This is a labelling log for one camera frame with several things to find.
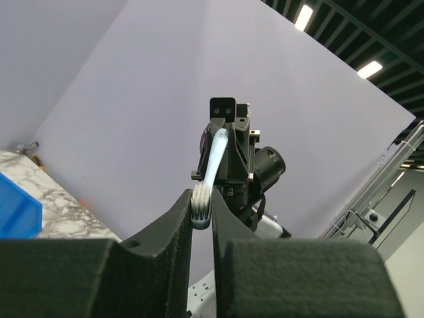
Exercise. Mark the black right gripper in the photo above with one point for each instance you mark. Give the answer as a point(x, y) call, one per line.
point(246, 172)

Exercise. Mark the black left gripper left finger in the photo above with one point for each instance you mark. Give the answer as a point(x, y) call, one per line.
point(146, 275)

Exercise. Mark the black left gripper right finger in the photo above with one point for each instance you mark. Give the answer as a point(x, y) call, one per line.
point(324, 278)

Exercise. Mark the white toothbrush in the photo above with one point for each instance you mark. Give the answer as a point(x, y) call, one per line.
point(201, 194)

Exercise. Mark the blue plastic divided bin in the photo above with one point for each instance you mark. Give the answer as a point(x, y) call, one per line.
point(21, 213)

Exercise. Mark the ceiling light panel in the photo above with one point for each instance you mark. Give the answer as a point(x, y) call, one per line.
point(370, 69)
point(303, 17)

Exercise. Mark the yellow black tool at corner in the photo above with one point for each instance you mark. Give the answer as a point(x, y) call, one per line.
point(29, 151)

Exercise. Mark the aluminium extrusion rail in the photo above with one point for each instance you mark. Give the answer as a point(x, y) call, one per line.
point(380, 176)

